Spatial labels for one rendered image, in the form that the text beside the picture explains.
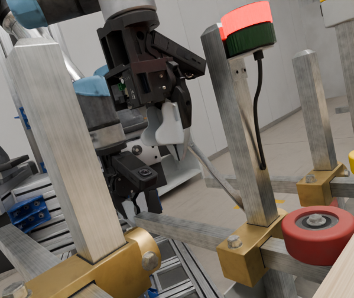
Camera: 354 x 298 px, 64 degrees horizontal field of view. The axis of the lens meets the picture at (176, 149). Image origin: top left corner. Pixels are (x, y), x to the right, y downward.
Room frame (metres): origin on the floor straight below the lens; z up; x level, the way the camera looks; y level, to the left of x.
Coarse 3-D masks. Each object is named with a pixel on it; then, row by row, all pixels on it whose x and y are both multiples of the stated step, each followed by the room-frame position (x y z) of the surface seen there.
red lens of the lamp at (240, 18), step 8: (240, 8) 0.35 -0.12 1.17; (248, 8) 0.35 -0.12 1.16; (256, 8) 0.35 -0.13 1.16; (264, 8) 0.35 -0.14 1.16; (224, 16) 0.37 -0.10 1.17; (232, 16) 0.36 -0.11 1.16; (240, 16) 0.35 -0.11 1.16; (248, 16) 0.35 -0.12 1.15; (256, 16) 0.35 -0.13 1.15; (264, 16) 0.35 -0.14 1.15; (224, 24) 0.37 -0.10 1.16; (232, 24) 0.36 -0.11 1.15; (240, 24) 0.35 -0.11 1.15; (248, 24) 0.35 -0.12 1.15; (224, 32) 0.38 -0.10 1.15; (232, 32) 0.36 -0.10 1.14
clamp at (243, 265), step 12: (240, 228) 0.41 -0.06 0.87; (252, 228) 0.40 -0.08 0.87; (264, 228) 0.39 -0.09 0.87; (276, 228) 0.39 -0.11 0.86; (252, 240) 0.37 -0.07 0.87; (264, 240) 0.37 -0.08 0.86; (228, 252) 0.36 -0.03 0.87; (240, 252) 0.34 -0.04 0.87; (252, 252) 0.35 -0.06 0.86; (228, 264) 0.36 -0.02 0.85; (240, 264) 0.34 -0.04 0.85; (252, 264) 0.34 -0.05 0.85; (228, 276) 0.37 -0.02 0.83; (240, 276) 0.35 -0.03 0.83; (252, 276) 0.34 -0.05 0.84
